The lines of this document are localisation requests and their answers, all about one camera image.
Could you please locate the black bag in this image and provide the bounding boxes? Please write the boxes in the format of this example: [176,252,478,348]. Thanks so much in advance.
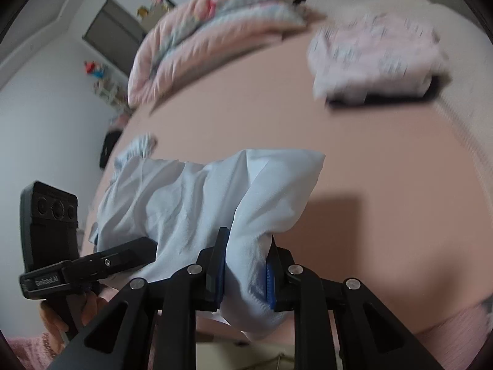
[99,130,123,169]

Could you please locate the light blue printed garment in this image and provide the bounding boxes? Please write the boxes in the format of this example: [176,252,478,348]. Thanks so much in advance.
[113,134,158,166]

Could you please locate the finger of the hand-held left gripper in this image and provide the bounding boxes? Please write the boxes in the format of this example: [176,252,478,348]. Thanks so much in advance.
[92,237,158,278]

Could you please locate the white shelf rack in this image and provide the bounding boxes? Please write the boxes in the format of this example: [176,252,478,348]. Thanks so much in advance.
[93,75,129,109]

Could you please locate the person's left hand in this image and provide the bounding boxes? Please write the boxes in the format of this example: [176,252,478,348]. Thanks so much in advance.
[40,289,110,336]

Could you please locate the white shirt with navy trim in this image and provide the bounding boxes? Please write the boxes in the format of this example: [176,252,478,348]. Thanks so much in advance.
[88,147,326,340]

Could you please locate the grey wall cabinet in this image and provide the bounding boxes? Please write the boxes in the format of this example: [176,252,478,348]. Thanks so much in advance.
[83,0,149,78]

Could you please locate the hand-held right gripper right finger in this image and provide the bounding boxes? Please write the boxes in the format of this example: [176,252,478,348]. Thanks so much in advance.
[266,235,443,370]

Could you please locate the pink printed folded clothes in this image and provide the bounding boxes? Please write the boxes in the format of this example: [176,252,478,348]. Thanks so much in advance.
[306,11,451,105]

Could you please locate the pink folded quilt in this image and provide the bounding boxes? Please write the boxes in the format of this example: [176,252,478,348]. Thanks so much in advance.
[127,0,309,110]

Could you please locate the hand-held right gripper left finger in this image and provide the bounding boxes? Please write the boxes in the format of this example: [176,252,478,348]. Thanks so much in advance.
[48,227,230,370]

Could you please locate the pink bed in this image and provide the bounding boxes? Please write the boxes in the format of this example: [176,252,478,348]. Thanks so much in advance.
[83,27,493,349]

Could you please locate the red and blue toy figure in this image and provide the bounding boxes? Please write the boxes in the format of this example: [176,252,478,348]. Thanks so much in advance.
[84,61,106,78]

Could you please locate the navy folded garment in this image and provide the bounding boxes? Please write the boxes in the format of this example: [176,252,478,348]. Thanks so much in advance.
[327,77,443,106]

